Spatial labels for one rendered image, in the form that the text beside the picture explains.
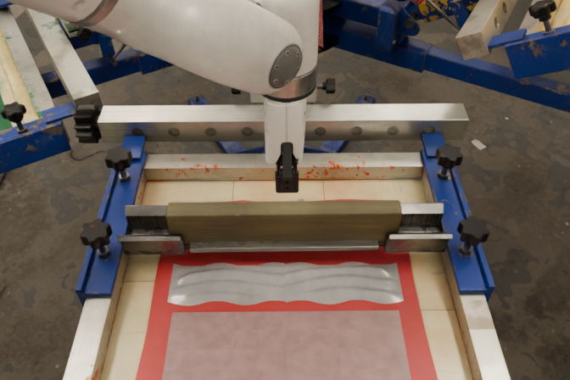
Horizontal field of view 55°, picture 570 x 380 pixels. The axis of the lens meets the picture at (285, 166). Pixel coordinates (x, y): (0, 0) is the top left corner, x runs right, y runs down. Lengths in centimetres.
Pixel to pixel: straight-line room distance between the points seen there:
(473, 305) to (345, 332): 19
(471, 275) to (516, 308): 125
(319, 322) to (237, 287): 14
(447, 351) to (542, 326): 128
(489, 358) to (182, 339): 42
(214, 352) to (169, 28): 50
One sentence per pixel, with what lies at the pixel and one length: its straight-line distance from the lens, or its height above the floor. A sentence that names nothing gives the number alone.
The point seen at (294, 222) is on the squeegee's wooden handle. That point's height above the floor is 104.
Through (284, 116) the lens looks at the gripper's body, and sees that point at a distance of 65.
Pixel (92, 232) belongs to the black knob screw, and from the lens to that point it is 84.
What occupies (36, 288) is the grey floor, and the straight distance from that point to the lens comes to 219.
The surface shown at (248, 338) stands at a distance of 82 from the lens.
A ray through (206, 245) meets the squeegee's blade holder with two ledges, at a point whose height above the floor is 100.
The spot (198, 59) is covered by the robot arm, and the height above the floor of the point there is 143.
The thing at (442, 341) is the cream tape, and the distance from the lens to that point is 85.
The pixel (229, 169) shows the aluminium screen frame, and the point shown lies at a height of 99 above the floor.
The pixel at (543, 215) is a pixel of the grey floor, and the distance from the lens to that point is 244.
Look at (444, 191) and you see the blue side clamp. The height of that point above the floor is 100.
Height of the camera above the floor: 168
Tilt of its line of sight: 45 degrees down
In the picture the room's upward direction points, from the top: straight up
